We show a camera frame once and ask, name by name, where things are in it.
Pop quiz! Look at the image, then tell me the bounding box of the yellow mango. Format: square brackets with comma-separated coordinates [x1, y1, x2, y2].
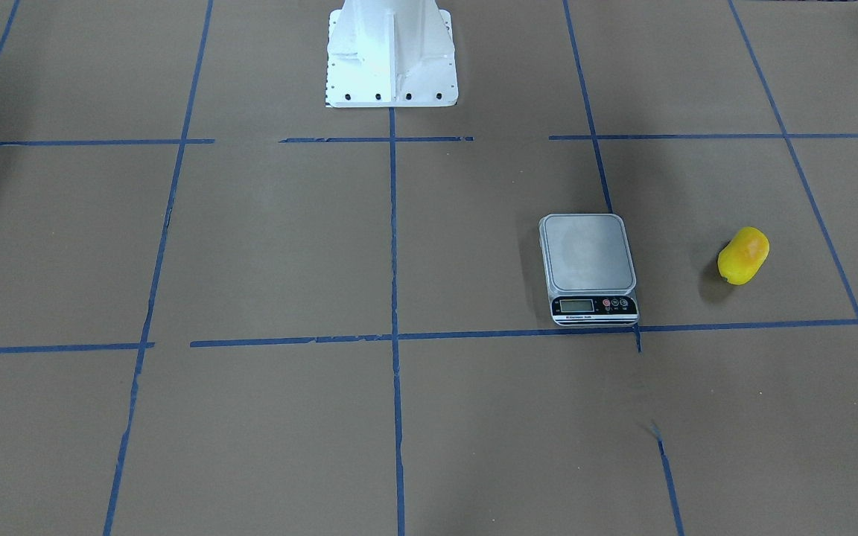
[717, 226, 770, 286]

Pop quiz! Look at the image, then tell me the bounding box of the white pedestal column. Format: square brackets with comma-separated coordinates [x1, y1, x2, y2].
[325, 1, 460, 109]

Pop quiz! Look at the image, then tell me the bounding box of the silver digital kitchen scale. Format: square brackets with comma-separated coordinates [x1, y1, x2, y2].
[538, 214, 640, 327]

